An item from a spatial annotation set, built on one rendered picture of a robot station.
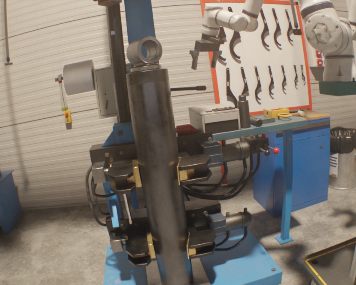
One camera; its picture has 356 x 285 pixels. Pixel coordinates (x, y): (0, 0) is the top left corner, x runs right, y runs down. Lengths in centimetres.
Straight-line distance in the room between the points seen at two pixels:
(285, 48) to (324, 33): 297
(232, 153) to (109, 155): 70
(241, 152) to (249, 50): 224
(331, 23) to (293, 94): 304
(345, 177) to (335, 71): 235
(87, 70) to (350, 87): 185
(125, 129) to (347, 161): 251
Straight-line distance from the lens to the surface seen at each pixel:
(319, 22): 112
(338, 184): 354
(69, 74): 236
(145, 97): 143
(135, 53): 147
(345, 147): 335
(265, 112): 223
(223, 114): 179
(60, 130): 366
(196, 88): 158
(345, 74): 128
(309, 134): 289
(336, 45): 112
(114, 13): 190
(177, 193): 157
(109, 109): 235
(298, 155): 286
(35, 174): 391
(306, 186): 304
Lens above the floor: 143
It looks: 12 degrees down
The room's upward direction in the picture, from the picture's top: 7 degrees counter-clockwise
